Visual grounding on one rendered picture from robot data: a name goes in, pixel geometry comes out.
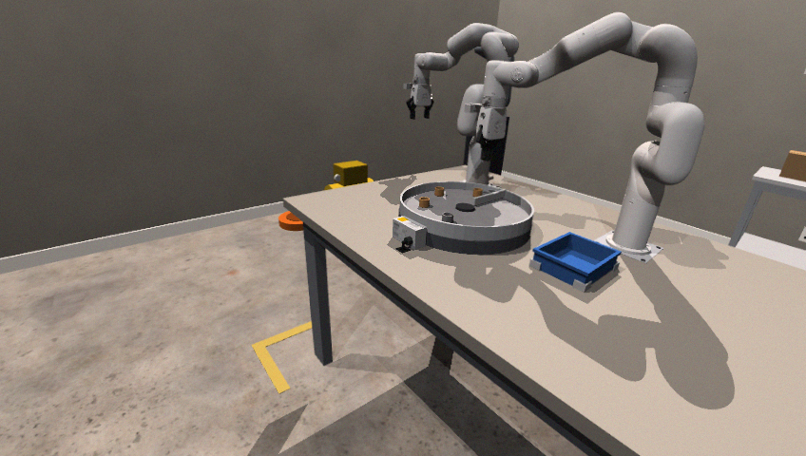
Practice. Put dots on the blue open-top crate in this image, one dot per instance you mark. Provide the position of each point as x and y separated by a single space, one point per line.
590 256

